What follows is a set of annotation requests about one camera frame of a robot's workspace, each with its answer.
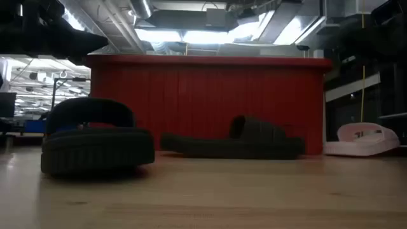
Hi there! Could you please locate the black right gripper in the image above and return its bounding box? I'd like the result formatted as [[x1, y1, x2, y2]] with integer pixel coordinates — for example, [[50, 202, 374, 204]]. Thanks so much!
[[337, 0, 407, 61]]

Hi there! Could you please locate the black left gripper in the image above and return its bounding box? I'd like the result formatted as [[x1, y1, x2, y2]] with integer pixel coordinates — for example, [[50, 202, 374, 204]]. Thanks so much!
[[18, 0, 109, 66]]

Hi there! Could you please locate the black slide sandal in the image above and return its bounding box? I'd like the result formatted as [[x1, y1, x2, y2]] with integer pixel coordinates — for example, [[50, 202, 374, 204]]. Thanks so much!
[[160, 114, 306, 160], [40, 97, 156, 176]]

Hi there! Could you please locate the blue storage bin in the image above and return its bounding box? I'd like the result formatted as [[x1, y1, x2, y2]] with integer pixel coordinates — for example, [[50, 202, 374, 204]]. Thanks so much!
[[24, 120, 47, 134]]

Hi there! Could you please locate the red plastic bin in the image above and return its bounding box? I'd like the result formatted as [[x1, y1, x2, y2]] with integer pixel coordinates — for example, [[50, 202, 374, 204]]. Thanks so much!
[[85, 53, 333, 156]]

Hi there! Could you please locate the black metal stand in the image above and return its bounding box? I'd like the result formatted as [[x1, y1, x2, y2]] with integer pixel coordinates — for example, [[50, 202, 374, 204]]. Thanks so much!
[[50, 77, 90, 111]]

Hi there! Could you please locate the black computer monitor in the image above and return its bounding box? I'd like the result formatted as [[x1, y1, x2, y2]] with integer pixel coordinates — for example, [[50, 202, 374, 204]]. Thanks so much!
[[0, 92, 17, 118]]

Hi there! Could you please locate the background wooden table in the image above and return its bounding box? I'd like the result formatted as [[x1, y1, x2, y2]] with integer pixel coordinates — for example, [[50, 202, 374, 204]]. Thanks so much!
[[0, 132, 44, 148]]

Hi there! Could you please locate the yellow cable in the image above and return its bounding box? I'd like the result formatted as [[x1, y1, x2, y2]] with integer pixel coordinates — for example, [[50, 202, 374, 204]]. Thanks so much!
[[359, 0, 366, 123]]

